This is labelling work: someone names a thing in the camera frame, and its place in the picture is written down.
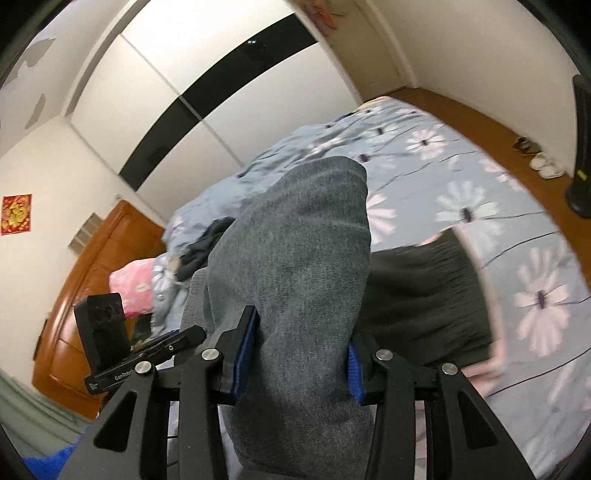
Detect grey wall plates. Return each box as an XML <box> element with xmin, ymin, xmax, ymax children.
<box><xmin>68</xmin><ymin>213</ymin><xmax>101</xmax><ymax>254</ymax></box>

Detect grey fleece sweatshirt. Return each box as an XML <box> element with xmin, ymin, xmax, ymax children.
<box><xmin>178</xmin><ymin>156</ymin><xmax>377</xmax><ymax>476</ymax></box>

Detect white wardrobe with black stripe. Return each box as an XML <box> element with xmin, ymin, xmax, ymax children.
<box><xmin>69</xmin><ymin>0</ymin><xmax>365</xmax><ymax>217</ymax></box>

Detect blue floral duvet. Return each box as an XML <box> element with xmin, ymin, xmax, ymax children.
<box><xmin>150</xmin><ymin>95</ymin><xmax>591</xmax><ymax>480</ymax></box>

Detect black tower fan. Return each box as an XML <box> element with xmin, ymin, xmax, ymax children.
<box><xmin>566</xmin><ymin>74</ymin><xmax>591</xmax><ymax>215</ymax></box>

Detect dark green ribbed garment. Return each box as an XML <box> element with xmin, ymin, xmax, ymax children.
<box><xmin>358</xmin><ymin>228</ymin><xmax>492</xmax><ymax>370</ymax></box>

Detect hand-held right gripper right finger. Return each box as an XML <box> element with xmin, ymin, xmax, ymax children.
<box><xmin>347</xmin><ymin>333</ymin><xmax>539</xmax><ymax>480</ymax></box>

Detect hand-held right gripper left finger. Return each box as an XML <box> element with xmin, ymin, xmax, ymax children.
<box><xmin>60</xmin><ymin>305</ymin><xmax>259</xmax><ymax>480</ymax></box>

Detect beige door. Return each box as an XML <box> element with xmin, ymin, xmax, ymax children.
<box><xmin>355</xmin><ymin>0</ymin><xmax>419</xmax><ymax>93</ymax></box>

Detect hanging leafy decoration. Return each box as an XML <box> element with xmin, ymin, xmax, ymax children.
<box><xmin>313</xmin><ymin>0</ymin><xmax>352</xmax><ymax>29</ymax></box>

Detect brown shoe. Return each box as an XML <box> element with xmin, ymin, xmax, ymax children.
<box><xmin>512</xmin><ymin>136</ymin><xmax>544</xmax><ymax>154</ymax></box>

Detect dark cloth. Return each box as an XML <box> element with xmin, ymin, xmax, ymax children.
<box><xmin>178</xmin><ymin>216</ymin><xmax>236</xmax><ymax>280</ymax></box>

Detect wooden bed headboard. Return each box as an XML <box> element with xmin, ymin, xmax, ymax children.
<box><xmin>31</xmin><ymin>200</ymin><xmax>169</xmax><ymax>418</ymax></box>

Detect red wall poster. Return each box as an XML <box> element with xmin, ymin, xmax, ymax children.
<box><xmin>0</xmin><ymin>194</ymin><xmax>33</xmax><ymax>236</ymax></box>

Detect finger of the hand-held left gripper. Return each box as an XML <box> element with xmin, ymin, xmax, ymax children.
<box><xmin>152</xmin><ymin>325</ymin><xmax>206</xmax><ymax>358</ymax></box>

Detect pink patterned pillow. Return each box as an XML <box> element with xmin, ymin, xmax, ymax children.
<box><xmin>109</xmin><ymin>258</ymin><xmax>158</xmax><ymax>318</ymax></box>

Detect blue cloth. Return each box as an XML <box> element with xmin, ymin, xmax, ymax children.
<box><xmin>23</xmin><ymin>443</ymin><xmax>81</xmax><ymax>480</ymax></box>

